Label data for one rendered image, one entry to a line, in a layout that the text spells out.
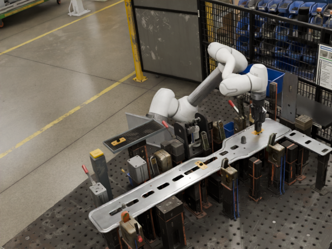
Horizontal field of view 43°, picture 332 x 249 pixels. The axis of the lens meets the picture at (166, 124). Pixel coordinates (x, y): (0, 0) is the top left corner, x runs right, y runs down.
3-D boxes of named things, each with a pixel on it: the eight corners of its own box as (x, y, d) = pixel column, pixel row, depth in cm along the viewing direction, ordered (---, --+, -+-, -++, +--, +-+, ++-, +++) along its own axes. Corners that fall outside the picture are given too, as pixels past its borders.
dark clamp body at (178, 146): (180, 199, 267) (175, 150, 246) (168, 188, 276) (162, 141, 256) (193, 191, 271) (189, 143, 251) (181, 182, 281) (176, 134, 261)
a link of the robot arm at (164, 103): (145, 111, 327) (153, 85, 329) (163, 118, 336) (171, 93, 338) (154, 112, 313) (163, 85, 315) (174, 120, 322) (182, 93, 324)
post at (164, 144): (171, 196, 269) (164, 145, 248) (166, 192, 273) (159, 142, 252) (177, 192, 271) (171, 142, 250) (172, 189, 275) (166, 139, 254)
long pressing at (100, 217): (104, 238, 205) (104, 236, 205) (85, 214, 222) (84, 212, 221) (294, 131, 266) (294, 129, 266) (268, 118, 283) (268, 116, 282)
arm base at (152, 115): (137, 115, 318) (139, 108, 319) (153, 123, 336) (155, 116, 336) (155, 119, 307) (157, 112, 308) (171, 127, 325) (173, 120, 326)
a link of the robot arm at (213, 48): (221, 42, 280) (235, 51, 287) (209, 35, 295) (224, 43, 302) (211, 60, 283) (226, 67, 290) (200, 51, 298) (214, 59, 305)
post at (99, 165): (107, 217, 259) (94, 161, 236) (102, 211, 264) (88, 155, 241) (118, 211, 262) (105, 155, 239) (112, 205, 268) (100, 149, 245)
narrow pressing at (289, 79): (294, 123, 272) (297, 76, 254) (280, 116, 280) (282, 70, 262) (295, 122, 272) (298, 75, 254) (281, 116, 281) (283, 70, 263)
